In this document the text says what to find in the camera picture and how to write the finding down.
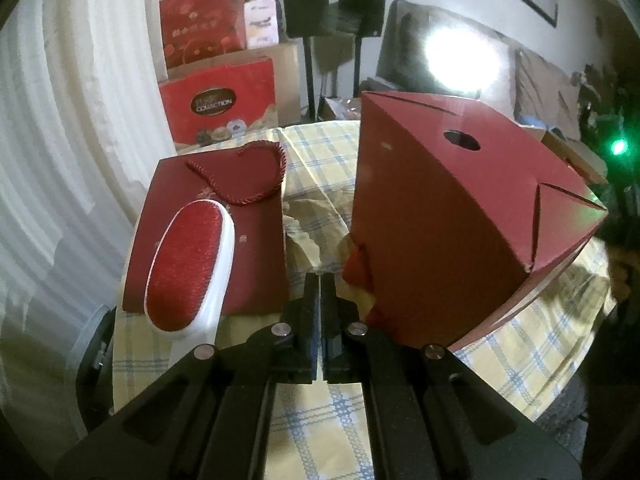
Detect yellow plaid tablecloth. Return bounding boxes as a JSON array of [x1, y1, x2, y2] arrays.
[[112, 120, 618, 480]]

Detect brown cardboard box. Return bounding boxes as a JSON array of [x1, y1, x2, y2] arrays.
[[520, 122, 608, 186]]

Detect small white carton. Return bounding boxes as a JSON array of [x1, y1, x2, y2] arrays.
[[243, 0, 278, 51]]

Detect dark red rope-handle bag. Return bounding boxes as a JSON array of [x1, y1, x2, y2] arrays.
[[122, 141, 289, 317]]

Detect brown cardboard carton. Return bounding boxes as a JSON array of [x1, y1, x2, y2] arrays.
[[167, 42, 301, 128]]

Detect red patterned gift box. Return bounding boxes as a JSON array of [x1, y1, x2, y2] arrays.
[[160, 0, 248, 70]]

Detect beige sofa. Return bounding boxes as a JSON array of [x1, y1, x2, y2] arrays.
[[375, 0, 586, 136]]

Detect red chocolate box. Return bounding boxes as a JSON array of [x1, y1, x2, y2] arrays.
[[159, 57, 278, 145]]

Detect red gift box white label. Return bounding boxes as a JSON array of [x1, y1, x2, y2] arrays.
[[341, 90, 610, 351]]

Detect black speaker on stand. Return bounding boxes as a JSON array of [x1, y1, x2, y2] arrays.
[[281, 0, 331, 121], [337, 0, 387, 98]]

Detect bright lamp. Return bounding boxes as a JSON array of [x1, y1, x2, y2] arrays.
[[422, 25, 503, 98]]

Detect red white lint brush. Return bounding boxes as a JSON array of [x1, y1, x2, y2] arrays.
[[142, 199, 236, 336]]

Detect white curtain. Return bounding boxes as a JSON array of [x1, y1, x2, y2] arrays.
[[0, 0, 176, 461]]

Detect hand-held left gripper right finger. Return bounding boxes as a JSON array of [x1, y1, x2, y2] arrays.
[[320, 272, 583, 480]]

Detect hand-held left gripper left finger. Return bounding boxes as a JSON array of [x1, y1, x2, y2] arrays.
[[52, 272, 321, 480]]

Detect medium beige cushion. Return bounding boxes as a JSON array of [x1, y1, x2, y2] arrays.
[[515, 50, 583, 133]]

